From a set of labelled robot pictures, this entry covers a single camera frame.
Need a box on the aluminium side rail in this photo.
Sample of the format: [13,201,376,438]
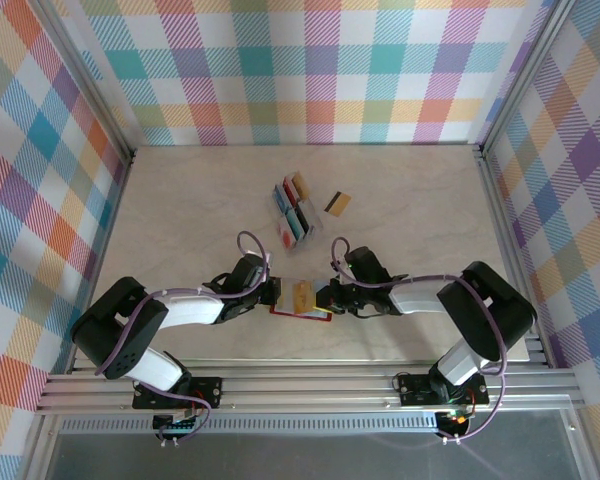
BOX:
[67,147,139,376]
[477,144,551,371]

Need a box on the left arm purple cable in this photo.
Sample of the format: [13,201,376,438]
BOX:
[93,229,274,450]

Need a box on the clear acrylic card stand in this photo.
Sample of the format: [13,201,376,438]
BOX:
[264,169,326,254]

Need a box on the green circuit board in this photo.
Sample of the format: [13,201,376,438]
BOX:
[152,412,204,442]

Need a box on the teal credit card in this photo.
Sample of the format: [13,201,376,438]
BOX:
[285,207,307,239]

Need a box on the grey metal sheet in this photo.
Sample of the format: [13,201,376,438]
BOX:
[29,429,596,480]

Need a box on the slotted grey cable duct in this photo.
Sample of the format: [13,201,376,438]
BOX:
[59,417,439,435]

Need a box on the plaid cloth panel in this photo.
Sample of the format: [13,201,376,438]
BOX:
[62,0,561,149]
[0,0,129,480]
[482,0,600,480]

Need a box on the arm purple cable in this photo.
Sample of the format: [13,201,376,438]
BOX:
[93,229,274,450]
[329,237,509,446]

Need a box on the white card with red dot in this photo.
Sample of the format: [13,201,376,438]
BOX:
[275,219,299,251]

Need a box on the black credit card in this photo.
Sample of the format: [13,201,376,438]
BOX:
[295,202,315,234]

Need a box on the red leather card holder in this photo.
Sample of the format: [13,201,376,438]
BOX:
[268,275,334,324]

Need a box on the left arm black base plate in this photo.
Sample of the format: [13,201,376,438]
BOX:
[132,375,225,411]

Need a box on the gold card with black stripe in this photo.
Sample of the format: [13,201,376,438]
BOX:
[322,192,353,219]

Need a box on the aluminium base beam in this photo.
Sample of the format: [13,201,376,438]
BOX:
[34,362,589,415]

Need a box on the blue credit card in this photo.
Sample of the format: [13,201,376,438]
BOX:
[271,183,291,214]

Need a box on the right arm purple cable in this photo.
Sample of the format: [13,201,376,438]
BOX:
[329,237,509,446]

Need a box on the aluminium frame post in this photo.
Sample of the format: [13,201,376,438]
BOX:
[478,0,579,156]
[39,0,136,164]

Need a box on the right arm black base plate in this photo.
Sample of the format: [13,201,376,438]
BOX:
[396,372,490,407]

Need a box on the orange circuit board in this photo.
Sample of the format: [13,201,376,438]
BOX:
[435,407,474,435]

